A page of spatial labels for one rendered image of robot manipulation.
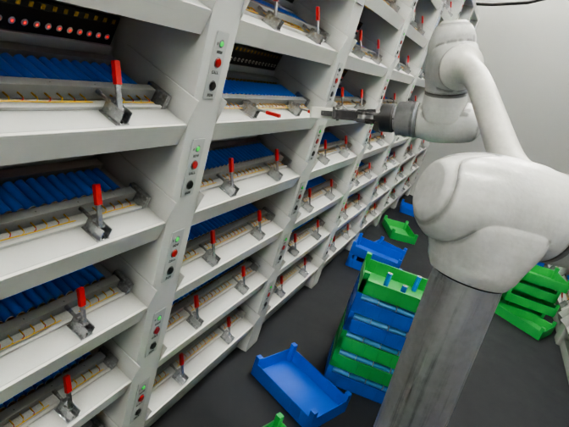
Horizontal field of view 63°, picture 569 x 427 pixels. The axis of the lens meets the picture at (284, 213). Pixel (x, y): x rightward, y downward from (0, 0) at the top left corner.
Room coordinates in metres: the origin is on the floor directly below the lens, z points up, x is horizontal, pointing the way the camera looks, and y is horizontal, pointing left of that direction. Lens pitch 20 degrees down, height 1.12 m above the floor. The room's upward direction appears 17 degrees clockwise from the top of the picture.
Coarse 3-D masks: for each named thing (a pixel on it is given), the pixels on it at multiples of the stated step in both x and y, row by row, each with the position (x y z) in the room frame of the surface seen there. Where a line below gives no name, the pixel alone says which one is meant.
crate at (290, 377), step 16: (288, 352) 1.53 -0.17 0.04; (256, 368) 1.39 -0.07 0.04; (272, 368) 1.46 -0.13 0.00; (288, 368) 1.49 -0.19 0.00; (304, 368) 1.49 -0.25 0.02; (272, 384) 1.33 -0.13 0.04; (288, 384) 1.40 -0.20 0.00; (304, 384) 1.43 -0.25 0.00; (320, 384) 1.44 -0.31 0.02; (288, 400) 1.28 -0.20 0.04; (304, 400) 1.34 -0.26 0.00; (320, 400) 1.37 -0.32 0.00; (336, 400) 1.38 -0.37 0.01; (304, 416) 1.22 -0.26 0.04; (320, 416) 1.23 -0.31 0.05
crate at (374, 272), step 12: (372, 264) 1.67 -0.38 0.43; (384, 264) 1.66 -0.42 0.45; (360, 276) 1.58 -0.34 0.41; (372, 276) 1.63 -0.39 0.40; (384, 276) 1.66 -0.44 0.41; (396, 276) 1.66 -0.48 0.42; (408, 276) 1.65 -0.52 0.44; (360, 288) 1.48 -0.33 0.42; (372, 288) 1.47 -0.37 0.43; (384, 288) 1.47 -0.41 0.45; (396, 288) 1.59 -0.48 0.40; (408, 288) 1.63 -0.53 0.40; (420, 288) 1.65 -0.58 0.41; (384, 300) 1.47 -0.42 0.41; (396, 300) 1.46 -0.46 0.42; (408, 300) 1.46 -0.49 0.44
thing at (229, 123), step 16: (288, 80) 1.55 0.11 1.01; (304, 96) 1.52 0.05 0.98; (224, 112) 1.03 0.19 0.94; (240, 112) 1.10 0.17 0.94; (288, 112) 1.34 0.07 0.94; (304, 112) 1.45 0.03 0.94; (224, 128) 0.98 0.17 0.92; (240, 128) 1.05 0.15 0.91; (256, 128) 1.13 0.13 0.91; (272, 128) 1.22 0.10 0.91; (288, 128) 1.32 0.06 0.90; (304, 128) 1.45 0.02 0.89
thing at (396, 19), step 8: (368, 0) 1.65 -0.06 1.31; (376, 0) 1.71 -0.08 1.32; (384, 0) 2.01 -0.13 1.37; (392, 0) 2.19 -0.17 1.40; (368, 8) 2.10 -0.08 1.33; (376, 8) 1.76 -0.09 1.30; (384, 8) 1.84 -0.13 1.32; (392, 8) 1.92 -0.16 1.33; (400, 8) 2.18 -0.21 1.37; (408, 8) 2.17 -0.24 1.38; (384, 16) 1.89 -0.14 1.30; (392, 16) 1.97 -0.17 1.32; (400, 16) 2.06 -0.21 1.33; (392, 24) 2.04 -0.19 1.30; (400, 24) 2.13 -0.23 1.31
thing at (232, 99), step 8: (224, 96) 1.05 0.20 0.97; (232, 96) 1.09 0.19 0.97; (240, 96) 1.12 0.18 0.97; (248, 96) 1.16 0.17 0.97; (256, 96) 1.20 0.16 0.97; (264, 96) 1.25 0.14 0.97; (272, 96) 1.30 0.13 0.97; (280, 96) 1.35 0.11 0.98; (232, 104) 1.07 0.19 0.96; (240, 104) 1.13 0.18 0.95; (264, 104) 1.23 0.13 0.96; (272, 104) 1.27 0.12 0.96; (280, 104) 1.32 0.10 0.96; (288, 104) 1.39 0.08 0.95
